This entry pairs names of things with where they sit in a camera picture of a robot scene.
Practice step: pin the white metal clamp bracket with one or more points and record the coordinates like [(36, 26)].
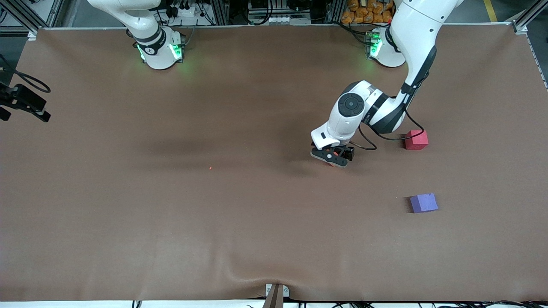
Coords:
[(286, 291)]

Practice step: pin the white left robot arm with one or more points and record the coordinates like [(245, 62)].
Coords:
[(411, 25)]

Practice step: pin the aluminium corner frame rail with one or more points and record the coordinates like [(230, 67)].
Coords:
[(32, 35), (520, 26)]

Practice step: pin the white power strip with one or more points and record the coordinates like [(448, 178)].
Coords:
[(184, 12)]

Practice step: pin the white terminal strip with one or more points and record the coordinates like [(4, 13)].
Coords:
[(280, 19)]

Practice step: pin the red foam cube block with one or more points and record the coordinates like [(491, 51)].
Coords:
[(417, 141)]

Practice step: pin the orange snack bags pile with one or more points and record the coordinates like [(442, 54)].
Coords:
[(368, 10)]

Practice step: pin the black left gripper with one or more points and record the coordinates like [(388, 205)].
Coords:
[(346, 151)]

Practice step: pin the brown table mat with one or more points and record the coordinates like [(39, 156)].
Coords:
[(274, 235)]

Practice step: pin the aluminium frame post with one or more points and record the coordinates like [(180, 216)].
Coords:
[(336, 10), (220, 10)]

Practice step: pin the purple foam cube block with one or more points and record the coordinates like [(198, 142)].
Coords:
[(424, 203)]

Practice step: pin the orange foam cube block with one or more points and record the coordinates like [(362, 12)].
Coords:
[(332, 164)]

